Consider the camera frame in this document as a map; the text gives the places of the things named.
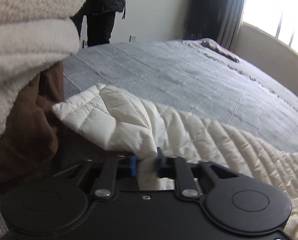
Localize window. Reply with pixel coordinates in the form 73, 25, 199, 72
243, 0, 298, 54

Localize wall socket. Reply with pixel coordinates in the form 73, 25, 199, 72
129, 35, 136, 42

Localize white quilted down coat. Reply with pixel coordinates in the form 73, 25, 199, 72
52, 83, 298, 239

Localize brown trousers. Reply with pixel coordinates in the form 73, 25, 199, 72
0, 62, 64, 183

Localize white fleece sleeve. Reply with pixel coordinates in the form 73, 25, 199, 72
0, 0, 88, 183

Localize left grey curtain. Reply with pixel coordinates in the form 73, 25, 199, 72
217, 0, 245, 51

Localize person in dark clothes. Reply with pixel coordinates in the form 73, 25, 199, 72
71, 0, 126, 47

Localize dark hanging clothes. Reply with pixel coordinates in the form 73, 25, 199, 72
185, 0, 228, 40

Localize grey checked bedspread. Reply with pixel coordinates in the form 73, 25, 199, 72
63, 41, 298, 152

